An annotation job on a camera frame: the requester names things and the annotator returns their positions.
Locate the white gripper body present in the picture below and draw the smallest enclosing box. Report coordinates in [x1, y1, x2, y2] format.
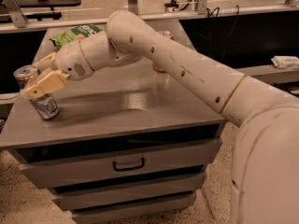
[55, 40, 94, 81]

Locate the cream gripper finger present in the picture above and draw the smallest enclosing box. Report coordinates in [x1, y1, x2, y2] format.
[21, 69, 69, 100]
[33, 52, 58, 72]

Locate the silver blue redbull can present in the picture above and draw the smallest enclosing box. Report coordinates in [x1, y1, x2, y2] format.
[13, 65, 59, 119]

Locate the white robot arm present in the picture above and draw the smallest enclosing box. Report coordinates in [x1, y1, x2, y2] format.
[21, 11, 299, 224]

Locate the green rice chip bag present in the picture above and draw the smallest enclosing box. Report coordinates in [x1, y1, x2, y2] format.
[50, 24, 102, 50]

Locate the gold soda can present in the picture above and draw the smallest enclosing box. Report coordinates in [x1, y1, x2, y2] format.
[152, 30, 173, 73]

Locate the grey drawer cabinet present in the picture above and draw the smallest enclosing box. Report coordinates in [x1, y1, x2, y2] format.
[1, 59, 223, 224]

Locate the top grey drawer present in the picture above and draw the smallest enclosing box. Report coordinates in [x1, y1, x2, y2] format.
[21, 138, 222, 189]

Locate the grey drawer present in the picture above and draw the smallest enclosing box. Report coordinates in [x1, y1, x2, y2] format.
[21, 138, 222, 189]
[53, 172, 206, 211]
[71, 191, 198, 224]

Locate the bottom grey drawer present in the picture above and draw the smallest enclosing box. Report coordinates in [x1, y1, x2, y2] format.
[71, 191, 198, 224]

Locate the middle grey drawer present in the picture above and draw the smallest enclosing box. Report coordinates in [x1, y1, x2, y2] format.
[53, 172, 206, 211]

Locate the white crumpled packet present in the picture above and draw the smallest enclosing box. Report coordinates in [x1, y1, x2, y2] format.
[271, 56, 299, 69]

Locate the metal frame rail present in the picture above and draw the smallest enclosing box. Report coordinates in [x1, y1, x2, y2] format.
[1, 0, 299, 34]

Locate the black drawer handle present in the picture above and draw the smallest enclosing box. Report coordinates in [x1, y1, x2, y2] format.
[112, 158, 145, 173]

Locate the black cable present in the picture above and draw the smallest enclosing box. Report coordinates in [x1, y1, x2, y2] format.
[206, 5, 241, 61]

